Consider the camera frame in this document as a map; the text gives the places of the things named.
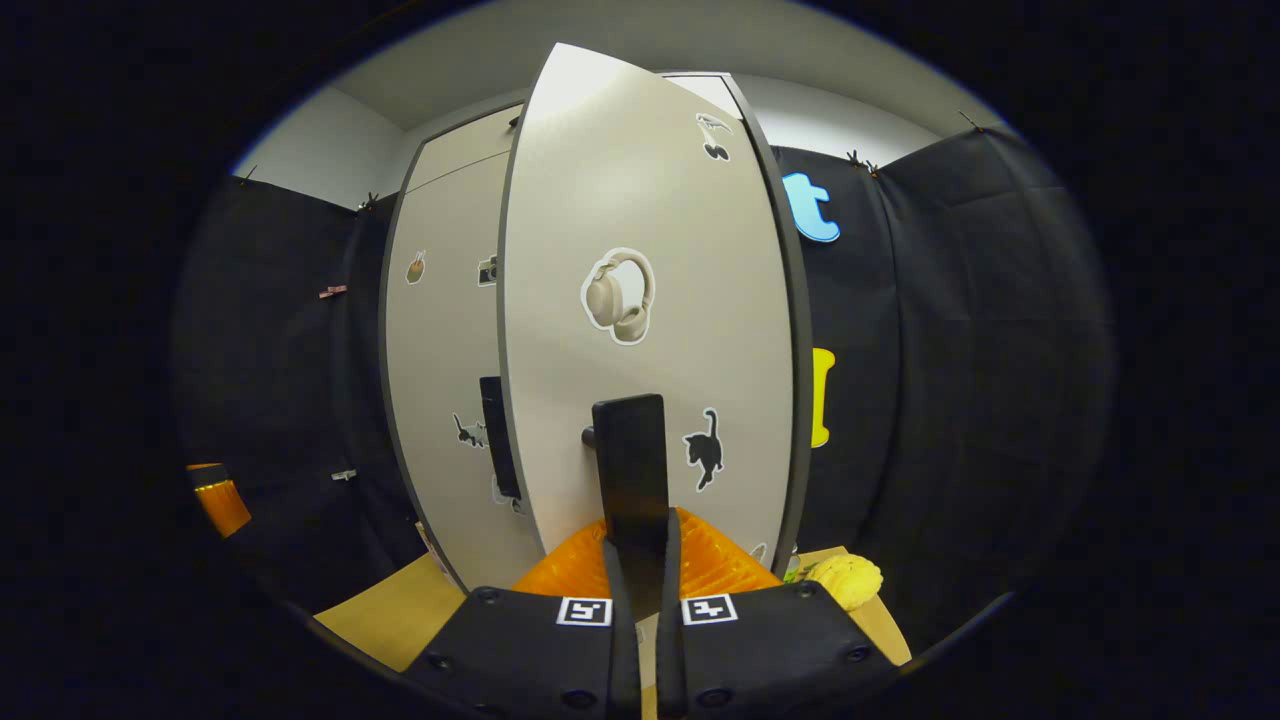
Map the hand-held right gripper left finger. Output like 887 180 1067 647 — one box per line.
405 516 641 720

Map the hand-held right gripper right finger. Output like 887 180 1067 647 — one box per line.
655 508 901 720

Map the black door handle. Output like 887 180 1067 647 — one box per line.
582 393 669 621
479 376 523 501

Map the grey cabinet door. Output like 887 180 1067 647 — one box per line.
385 150 546 591
497 42 801 581

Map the grey double-door shoe cabinet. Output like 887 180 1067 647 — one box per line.
378 70 813 591

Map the yellow bumpy bun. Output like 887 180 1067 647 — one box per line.
805 555 885 612

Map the black backdrop cloth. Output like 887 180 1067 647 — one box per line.
170 125 1116 641

